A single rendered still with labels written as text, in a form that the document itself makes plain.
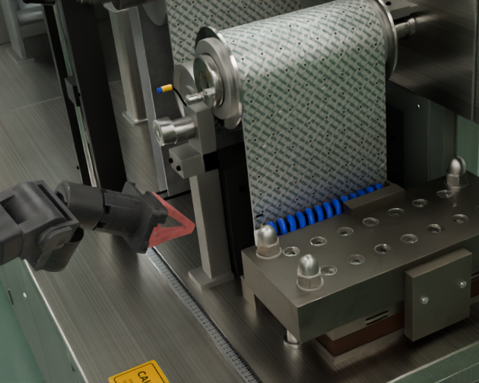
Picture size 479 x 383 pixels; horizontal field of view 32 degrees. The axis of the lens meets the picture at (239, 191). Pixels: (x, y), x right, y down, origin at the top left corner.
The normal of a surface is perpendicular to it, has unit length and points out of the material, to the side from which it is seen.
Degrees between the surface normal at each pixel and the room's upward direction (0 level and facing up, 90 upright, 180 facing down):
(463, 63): 90
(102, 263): 0
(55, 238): 119
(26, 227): 29
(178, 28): 92
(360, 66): 90
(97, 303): 0
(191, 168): 90
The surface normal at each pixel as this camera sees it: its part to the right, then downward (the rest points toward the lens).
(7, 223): 0.25, -0.61
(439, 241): -0.10, -0.87
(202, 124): 0.44, 0.41
